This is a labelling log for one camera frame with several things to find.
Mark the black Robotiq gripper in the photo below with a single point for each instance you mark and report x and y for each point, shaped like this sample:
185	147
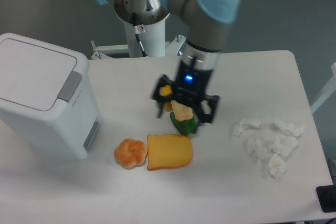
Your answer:
189	89

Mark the white push-button trash can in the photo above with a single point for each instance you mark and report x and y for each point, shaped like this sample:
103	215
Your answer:
47	97

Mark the yellow toy bell pepper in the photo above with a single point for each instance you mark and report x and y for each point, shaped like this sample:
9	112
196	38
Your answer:
165	91

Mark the beige toy bread loaf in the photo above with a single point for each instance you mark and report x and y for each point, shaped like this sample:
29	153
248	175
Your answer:
181	112

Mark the green toy bell pepper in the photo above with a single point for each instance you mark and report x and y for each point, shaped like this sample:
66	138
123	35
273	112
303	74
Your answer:
185	127

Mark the toy toast slice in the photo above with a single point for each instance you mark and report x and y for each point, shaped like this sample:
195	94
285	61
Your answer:
168	151

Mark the crumpled white tissue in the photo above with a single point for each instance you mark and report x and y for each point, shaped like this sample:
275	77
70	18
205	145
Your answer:
255	145
284	145
289	128
276	167
244	124

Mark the knotted toy bread roll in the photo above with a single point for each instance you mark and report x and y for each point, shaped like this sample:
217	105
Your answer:
131	153

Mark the crumpled white tissue middle left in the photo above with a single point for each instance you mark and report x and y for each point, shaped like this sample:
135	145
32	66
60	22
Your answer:
255	145

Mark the crumpled white tissue top right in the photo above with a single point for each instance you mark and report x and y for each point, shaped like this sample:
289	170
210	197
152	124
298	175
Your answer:
289	128

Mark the crumpled white tissue middle right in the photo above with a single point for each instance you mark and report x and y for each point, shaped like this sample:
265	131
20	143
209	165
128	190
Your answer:
284	145

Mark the crumpled white tissue bottom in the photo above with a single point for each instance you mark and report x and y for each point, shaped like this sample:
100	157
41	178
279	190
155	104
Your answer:
276	167

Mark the black device at edge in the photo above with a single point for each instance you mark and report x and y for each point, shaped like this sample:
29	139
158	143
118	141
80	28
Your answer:
326	197

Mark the white pedestal base frame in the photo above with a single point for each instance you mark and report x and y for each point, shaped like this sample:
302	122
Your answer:
170	48

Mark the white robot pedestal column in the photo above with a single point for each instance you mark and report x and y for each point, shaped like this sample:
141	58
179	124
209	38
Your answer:
154	33

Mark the white frame leg right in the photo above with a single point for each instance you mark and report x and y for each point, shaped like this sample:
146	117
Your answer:
327	90

